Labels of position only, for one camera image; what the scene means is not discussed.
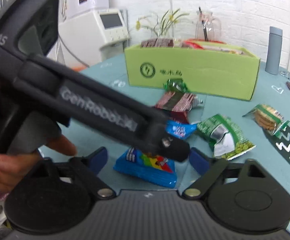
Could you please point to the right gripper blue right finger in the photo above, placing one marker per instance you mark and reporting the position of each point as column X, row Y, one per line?
column 199, row 161

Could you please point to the blue candy packet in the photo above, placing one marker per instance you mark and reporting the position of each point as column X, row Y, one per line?
column 157, row 170

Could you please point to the small green candy packet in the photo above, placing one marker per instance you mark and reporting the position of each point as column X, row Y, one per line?
column 176, row 85

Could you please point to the glass vase with yellow flowers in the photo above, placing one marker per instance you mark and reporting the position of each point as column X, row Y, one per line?
column 159, row 26

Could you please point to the dark red snack packet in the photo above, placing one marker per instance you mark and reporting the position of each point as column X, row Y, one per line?
column 177, row 105

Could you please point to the person's left hand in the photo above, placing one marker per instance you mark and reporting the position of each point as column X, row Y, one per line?
column 34, row 133

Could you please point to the white water dispenser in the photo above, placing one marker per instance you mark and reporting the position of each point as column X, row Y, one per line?
column 92, row 37

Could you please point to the grey blue thermos bottle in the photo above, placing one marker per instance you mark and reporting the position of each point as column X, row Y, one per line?
column 274, row 50

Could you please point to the red plastic basket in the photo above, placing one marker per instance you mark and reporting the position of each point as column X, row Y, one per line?
column 201, row 40

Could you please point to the green biscuit packet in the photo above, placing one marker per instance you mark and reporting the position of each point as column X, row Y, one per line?
column 268, row 118

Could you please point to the glass pitcher with straw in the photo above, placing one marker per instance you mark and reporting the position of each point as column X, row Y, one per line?
column 208, row 27

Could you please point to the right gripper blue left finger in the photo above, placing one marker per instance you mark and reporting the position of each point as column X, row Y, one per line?
column 97, row 160

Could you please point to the green cardboard box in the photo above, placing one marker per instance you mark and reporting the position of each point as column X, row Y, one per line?
column 212, row 68

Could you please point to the green pea snack bag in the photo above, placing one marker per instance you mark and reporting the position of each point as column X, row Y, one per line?
column 224, row 136

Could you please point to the small blue snack packet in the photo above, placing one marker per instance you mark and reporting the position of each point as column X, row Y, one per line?
column 180, row 130

